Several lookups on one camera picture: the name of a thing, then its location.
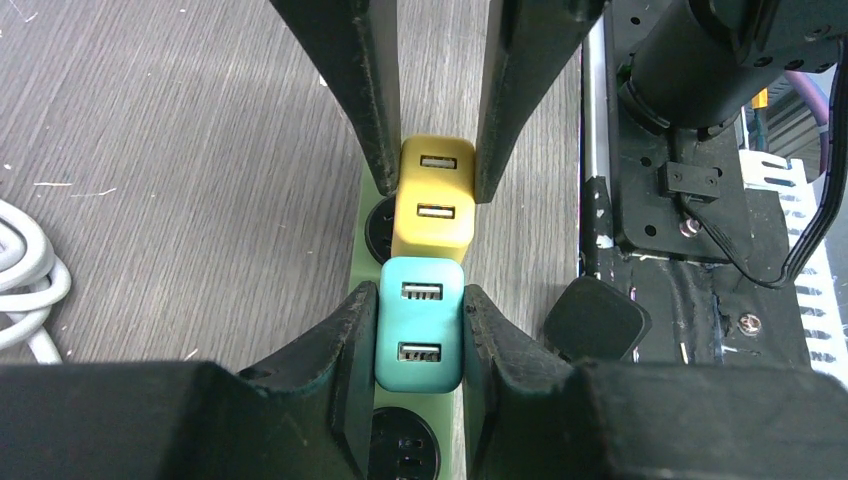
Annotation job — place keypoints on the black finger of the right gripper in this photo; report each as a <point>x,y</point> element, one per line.
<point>354,46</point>

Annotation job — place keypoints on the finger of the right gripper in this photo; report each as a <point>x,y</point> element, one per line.
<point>528,43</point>

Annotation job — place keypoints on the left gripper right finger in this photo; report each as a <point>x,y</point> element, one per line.
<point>530,415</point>

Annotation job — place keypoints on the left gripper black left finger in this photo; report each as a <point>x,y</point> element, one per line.
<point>304,412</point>

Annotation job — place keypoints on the green power strip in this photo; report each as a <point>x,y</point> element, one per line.
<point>412,435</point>

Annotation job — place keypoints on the teal plug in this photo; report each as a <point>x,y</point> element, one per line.
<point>419,327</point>

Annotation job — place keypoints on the yellow plug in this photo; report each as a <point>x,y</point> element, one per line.
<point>434,205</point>

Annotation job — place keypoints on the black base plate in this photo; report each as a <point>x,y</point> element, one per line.
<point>827,344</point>

